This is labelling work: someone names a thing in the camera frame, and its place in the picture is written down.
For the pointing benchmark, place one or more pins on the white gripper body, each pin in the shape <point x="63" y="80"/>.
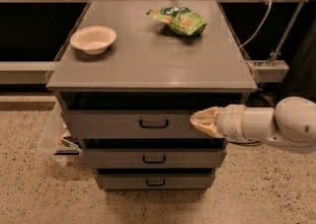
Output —
<point x="230" y="121"/>

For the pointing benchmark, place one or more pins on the metal diagonal rod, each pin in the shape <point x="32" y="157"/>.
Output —
<point x="273" y="56"/>

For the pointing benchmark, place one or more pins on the grey middle drawer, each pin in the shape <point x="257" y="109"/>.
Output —
<point x="144" y="158"/>

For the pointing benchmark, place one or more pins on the grey bottom drawer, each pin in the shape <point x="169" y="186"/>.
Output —
<point x="151" y="181"/>

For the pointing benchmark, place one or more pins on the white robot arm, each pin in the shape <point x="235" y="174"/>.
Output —
<point x="289" y="126"/>

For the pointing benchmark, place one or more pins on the green chip bag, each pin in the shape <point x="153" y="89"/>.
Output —
<point x="181" y="20"/>

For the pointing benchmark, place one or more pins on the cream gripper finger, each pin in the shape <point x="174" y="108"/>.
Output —
<point x="205" y="116"/>
<point x="210" y="130"/>

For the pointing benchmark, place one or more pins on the grey top drawer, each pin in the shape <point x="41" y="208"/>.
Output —
<point x="113" y="124"/>

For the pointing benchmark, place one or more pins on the white bowl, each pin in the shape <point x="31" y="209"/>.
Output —
<point x="93" y="40"/>

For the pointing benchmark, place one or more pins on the grey drawer cabinet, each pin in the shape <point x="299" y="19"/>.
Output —
<point x="149" y="68"/>

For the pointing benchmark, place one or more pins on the grey drawer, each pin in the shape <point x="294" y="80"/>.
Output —
<point x="144" y="158"/>
<point x="151" y="181"/>
<point x="113" y="124"/>

